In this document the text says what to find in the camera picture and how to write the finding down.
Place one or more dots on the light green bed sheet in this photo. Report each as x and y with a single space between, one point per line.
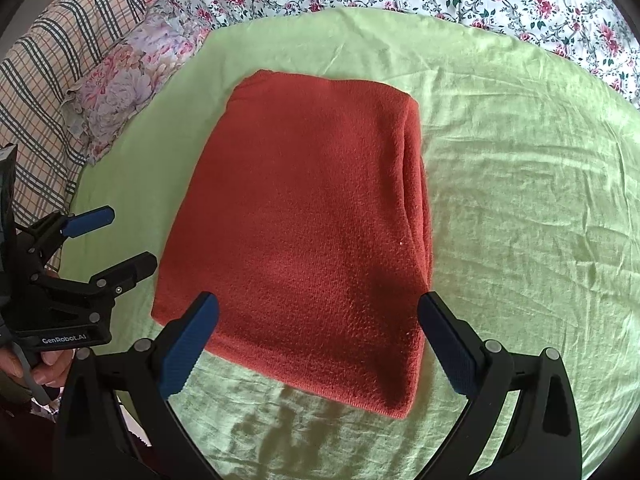
533 174

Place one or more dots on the person's left hand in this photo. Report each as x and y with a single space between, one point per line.
52 372

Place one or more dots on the rust orange knit sweater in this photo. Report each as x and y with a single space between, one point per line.
307 216

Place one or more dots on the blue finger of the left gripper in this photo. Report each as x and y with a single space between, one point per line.
127 274
89 221

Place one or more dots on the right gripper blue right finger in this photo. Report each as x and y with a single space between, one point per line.
463 356

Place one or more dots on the plaid checked blanket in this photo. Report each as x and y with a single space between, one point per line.
65 42

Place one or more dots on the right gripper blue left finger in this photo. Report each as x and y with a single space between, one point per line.
174 352

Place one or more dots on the pink floral pillow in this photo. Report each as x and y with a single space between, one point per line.
98 107

